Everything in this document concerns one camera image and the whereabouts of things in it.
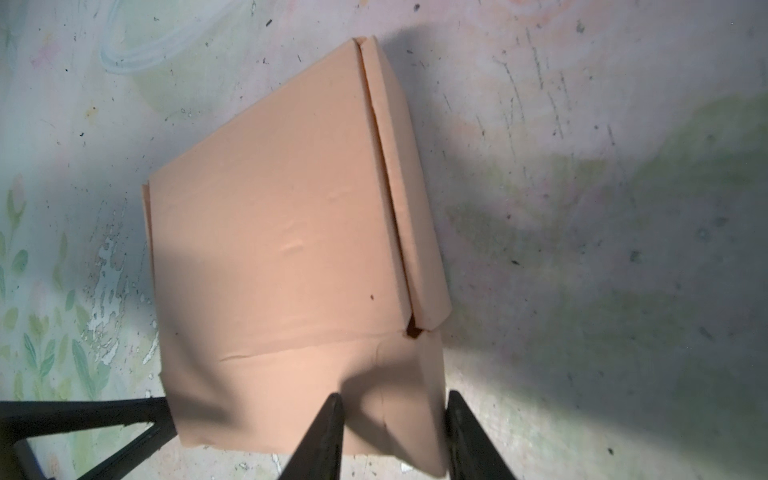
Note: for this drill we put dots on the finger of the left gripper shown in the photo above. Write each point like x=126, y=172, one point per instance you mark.
x=21, y=420

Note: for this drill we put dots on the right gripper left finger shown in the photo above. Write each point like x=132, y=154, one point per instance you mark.
x=319, y=453

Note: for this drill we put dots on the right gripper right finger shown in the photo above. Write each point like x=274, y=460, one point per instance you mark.
x=471, y=453

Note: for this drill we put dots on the orange paper box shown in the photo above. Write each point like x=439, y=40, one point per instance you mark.
x=294, y=256

